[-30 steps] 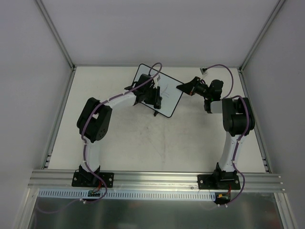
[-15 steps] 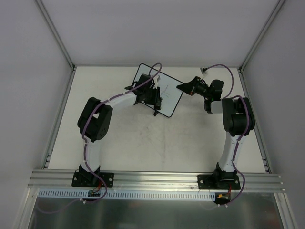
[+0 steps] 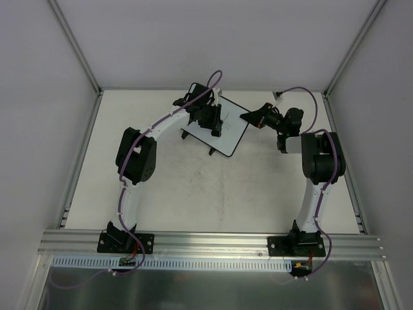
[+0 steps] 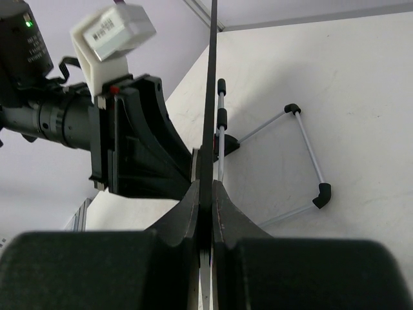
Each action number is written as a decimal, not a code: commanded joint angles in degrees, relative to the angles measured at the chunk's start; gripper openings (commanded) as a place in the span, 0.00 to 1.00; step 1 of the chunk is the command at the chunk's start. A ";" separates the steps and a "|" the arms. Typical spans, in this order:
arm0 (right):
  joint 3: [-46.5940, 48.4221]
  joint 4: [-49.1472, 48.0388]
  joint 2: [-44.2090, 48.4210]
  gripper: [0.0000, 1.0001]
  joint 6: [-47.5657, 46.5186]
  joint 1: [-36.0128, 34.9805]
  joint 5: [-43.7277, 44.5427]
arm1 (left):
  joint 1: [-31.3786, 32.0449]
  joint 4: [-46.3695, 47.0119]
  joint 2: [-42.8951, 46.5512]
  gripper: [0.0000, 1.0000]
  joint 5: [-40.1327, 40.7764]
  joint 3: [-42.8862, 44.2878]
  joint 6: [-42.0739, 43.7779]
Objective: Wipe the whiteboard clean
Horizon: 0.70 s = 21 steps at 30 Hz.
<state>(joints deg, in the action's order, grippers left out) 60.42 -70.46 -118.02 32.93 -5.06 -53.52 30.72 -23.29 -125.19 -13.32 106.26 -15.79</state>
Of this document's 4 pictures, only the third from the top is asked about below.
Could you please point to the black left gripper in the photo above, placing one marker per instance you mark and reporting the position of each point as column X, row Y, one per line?
column 210, row 117

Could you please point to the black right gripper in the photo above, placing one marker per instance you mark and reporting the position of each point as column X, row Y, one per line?
column 264, row 117

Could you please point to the black whiteboard eraser green felt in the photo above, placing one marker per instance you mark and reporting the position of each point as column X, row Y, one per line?
column 216, row 133

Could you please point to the black-framed small whiteboard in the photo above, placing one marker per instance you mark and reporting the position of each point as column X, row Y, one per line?
column 232, row 130

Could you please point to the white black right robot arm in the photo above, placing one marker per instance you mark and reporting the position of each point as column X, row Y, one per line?
column 322, row 162

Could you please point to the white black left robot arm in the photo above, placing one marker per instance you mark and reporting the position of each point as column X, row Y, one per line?
column 136, row 160

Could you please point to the metal tube whiteboard easel stand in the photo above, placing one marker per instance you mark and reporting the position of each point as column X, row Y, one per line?
column 197, row 143

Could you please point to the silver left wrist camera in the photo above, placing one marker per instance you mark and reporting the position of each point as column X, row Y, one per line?
column 217, row 92

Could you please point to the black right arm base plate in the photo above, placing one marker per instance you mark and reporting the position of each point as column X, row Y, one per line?
column 296, row 247

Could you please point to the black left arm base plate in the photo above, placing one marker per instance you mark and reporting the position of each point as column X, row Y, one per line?
column 123, row 243

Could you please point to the aluminium right frame post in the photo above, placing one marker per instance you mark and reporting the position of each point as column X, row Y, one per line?
column 355, row 44

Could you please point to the aluminium frame post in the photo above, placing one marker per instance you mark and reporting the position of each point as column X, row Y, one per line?
column 73, row 42
column 355, row 44

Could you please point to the aluminium front mounting rail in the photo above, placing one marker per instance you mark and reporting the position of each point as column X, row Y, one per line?
column 250, row 246

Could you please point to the white slotted cable duct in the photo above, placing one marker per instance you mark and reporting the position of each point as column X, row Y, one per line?
column 179, row 264

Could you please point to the aluminium left frame post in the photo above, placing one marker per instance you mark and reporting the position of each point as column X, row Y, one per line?
column 73, row 42

